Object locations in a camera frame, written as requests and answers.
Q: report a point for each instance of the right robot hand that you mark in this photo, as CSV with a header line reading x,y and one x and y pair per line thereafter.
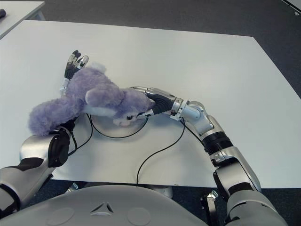
x,y
162,102

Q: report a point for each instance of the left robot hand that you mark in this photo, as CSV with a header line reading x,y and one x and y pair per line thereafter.
x,y
70,70

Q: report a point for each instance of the purple plush bunny doll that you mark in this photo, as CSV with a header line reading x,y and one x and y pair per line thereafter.
x,y
94,89

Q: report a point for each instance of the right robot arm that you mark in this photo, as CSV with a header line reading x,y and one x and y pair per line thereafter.
x,y
235,162

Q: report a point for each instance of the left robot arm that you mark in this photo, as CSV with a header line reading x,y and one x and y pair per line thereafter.
x,y
35,146

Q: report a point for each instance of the white plate black rim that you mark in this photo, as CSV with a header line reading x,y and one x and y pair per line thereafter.
x,y
117,130

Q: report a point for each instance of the white side table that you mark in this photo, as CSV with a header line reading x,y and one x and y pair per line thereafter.
x,y
21,14

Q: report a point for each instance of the black handheld remote controller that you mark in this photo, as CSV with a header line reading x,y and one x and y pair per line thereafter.
x,y
2,13

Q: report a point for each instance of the metal table clamp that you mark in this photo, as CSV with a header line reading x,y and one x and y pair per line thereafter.
x,y
210,204
73,187

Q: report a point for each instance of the grey robot torso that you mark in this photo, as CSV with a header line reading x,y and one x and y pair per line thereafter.
x,y
105,212

